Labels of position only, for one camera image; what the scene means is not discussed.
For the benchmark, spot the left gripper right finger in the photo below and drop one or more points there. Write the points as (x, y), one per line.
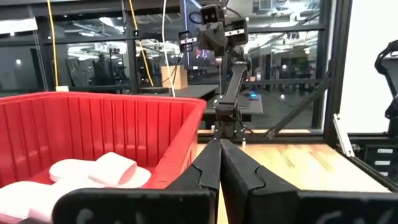
(280, 208)

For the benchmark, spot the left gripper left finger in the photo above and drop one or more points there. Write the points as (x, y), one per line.
(140, 208)

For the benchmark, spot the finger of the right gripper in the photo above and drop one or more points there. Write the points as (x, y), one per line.
(219, 35)
(208, 37)

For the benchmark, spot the pink slide sandal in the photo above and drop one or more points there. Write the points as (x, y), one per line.
(25, 199)
(112, 168)

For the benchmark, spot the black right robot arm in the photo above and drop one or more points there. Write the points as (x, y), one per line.
(233, 84)

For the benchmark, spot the red plastic bin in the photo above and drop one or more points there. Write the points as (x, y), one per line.
(93, 124)

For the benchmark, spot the cardboard box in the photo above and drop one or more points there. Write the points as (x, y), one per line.
(178, 77)

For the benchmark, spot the black drawer cabinet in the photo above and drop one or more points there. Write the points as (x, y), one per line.
(373, 161)

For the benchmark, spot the small white box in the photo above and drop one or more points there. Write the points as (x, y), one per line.
(62, 89)

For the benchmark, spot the black chair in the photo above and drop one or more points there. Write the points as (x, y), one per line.
(393, 121)

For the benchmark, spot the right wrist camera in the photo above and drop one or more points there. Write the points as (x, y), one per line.
(211, 14)

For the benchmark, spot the white metal bracket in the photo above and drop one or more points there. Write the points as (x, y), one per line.
(343, 137)

